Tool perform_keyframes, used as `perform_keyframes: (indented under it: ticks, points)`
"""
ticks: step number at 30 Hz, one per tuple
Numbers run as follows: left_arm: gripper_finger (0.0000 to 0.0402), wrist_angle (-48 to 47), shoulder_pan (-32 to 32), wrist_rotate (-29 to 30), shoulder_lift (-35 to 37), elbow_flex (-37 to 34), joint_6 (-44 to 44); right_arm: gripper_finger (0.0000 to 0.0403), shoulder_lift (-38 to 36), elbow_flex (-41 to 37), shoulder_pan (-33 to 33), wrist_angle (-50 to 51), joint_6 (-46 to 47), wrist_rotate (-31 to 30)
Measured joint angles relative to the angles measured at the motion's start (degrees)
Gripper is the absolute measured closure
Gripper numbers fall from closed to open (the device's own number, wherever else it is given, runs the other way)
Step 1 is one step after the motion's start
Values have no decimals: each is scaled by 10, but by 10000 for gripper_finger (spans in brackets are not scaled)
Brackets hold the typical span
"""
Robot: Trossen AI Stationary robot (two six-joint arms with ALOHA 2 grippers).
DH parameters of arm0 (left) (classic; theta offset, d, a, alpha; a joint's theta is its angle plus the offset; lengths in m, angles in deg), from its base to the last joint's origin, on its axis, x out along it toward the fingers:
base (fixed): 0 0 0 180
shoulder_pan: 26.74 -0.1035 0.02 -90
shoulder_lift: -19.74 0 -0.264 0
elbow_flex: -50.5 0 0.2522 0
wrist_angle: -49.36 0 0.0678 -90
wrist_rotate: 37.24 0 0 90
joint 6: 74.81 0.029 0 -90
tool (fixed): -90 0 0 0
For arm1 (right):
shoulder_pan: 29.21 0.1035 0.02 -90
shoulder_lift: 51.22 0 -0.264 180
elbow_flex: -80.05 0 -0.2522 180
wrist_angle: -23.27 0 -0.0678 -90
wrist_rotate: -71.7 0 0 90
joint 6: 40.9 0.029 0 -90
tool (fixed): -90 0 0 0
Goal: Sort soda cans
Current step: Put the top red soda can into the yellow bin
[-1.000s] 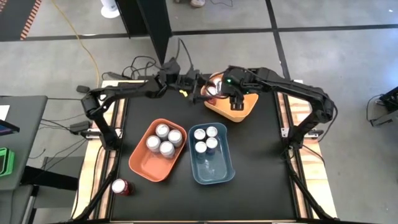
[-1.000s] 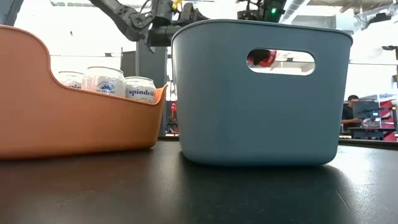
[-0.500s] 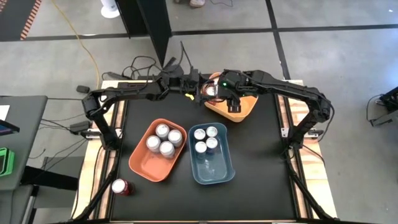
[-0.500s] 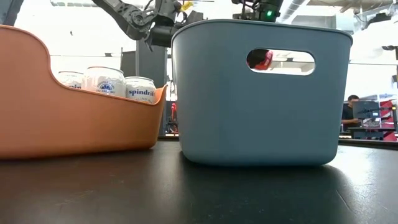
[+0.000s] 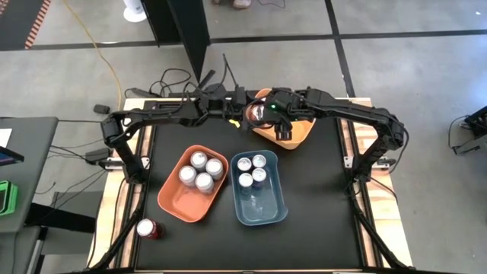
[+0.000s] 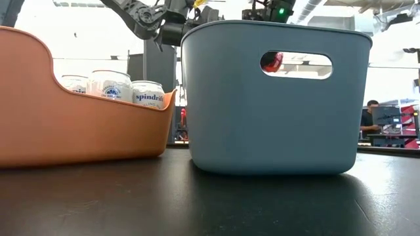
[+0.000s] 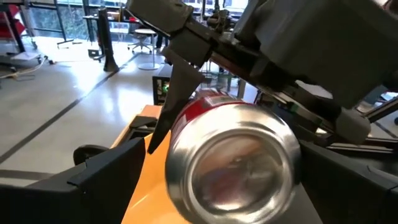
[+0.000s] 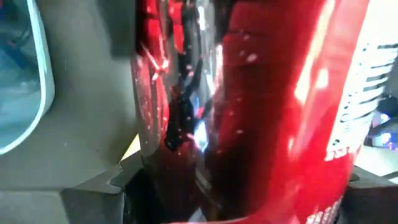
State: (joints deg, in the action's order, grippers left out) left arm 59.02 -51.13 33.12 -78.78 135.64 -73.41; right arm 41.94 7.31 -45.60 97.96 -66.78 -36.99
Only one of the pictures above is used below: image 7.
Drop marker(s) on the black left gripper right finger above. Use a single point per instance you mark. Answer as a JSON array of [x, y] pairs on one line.
[[357, 193]]

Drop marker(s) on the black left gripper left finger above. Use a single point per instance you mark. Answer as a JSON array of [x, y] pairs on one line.
[[77, 199]]

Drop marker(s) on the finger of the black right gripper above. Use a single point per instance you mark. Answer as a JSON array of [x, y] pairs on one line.
[[314, 115], [182, 81]]

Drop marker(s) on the red cola can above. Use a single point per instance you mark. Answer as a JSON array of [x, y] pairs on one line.
[[233, 161]]

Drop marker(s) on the black control box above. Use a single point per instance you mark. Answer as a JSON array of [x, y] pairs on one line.
[[160, 84]]

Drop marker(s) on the white round side table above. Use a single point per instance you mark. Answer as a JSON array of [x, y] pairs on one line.
[[148, 46]]

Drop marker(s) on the office chair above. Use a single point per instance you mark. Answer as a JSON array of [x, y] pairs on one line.
[[138, 45]]

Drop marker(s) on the yellow plastic bin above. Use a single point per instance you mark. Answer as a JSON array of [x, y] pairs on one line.
[[152, 193]]

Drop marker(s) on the black floor pillar stand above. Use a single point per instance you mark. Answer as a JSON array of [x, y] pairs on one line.
[[108, 40]]

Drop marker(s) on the dark background desk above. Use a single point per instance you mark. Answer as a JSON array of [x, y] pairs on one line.
[[105, 19]]

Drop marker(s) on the red rack shelf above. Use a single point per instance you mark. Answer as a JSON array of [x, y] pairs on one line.
[[15, 25]]

